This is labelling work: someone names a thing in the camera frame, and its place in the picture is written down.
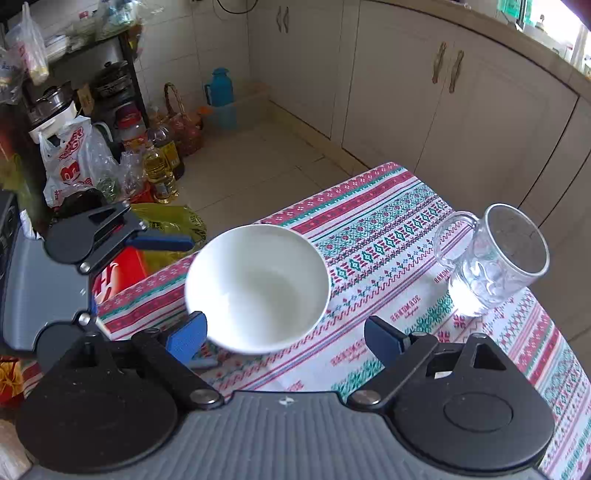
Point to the blue thermos jug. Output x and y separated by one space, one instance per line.
220 92

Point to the patterned tablecloth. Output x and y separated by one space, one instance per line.
392 230

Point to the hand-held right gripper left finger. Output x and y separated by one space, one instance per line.
187 334

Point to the dark cooking pot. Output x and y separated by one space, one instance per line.
111 78

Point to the white bowl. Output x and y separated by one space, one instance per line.
258 286

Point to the yellow-green plastic bag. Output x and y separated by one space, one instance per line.
178 221

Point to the black storage shelf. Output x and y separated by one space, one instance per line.
131 69

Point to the white plastic bag red print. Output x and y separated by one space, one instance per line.
69 161

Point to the dark cooking oil bottle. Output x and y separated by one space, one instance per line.
173 147

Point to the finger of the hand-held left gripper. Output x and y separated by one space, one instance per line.
161 242
93 308

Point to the cream kitchen cabinets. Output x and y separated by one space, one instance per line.
392 83

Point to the yellow cooking oil bottle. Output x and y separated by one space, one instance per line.
159 177

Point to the clear glass mug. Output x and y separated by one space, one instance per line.
494 267

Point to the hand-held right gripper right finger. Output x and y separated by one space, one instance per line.
381 339

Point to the hanging clear plastic bags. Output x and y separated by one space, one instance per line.
30 46

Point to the red-lid jar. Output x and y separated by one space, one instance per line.
129 129

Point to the white rice cooker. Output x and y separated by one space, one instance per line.
51 117

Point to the wicker basket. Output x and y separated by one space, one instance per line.
187 131

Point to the red cardboard box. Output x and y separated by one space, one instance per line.
117 274

